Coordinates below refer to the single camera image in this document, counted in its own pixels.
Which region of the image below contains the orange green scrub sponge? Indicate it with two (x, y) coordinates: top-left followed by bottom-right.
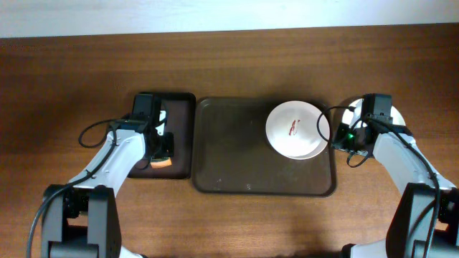
(150, 158), (172, 169)

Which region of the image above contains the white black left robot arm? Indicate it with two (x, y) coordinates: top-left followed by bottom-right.
(33, 123), (174, 257)

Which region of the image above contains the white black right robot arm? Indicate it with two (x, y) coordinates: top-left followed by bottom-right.
(333, 118), (458, 257)

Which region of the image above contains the small dark brown tray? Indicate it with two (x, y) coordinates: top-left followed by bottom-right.
(128, 92), (197, 179)

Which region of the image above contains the large brown tray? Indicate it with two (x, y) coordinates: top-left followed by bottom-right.
(191, 97), (337, 197)

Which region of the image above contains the white plate with ketchup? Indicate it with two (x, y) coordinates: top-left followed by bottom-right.
(265, 100), (330, 160)

